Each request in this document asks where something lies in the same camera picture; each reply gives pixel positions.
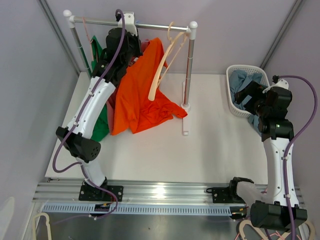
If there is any silver clothes rack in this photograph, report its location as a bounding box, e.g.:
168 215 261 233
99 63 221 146
62 9 199 136

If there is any white slotted cable duct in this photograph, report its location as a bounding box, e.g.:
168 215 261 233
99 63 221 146
42 202 246 217

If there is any green t shirt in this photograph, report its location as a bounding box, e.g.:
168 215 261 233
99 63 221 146
89 35 111 143

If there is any white perforated laundry basket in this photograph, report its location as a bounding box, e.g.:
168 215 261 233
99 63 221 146
226 64 270 118

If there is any orange t shirt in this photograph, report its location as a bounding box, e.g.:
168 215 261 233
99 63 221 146
110 37 188 136

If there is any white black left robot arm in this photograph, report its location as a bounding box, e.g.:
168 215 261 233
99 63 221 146
52 27 142 201

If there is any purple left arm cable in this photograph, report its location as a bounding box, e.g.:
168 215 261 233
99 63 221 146
51 8 126 221

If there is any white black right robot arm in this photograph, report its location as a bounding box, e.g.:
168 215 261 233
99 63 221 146
227 80 308 233

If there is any pink wire hanger on floor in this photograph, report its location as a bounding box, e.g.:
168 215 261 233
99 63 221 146
234 232 289 240

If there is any beige hanger bottom left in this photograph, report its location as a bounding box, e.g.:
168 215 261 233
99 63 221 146
31 211 53 240

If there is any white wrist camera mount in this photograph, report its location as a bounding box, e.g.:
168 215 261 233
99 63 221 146
123 11 139 37
262 75 289 94

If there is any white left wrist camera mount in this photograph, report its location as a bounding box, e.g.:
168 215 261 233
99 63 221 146
123 11 139 37

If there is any pink red t shirt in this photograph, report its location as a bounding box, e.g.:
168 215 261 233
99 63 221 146
106 38 152 133

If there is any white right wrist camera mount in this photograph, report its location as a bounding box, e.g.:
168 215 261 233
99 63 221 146
262 75 289 94

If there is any beige plastic hanger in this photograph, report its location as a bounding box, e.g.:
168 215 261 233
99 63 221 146
148 21 187 101

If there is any grey blue t shirt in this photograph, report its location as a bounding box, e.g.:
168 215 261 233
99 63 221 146
229 69 264 133

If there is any aluminium mounting rail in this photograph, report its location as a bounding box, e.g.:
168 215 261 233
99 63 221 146
32 177 306 208

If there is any beige hanger bottom right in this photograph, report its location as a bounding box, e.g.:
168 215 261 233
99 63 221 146
236 218 316 240

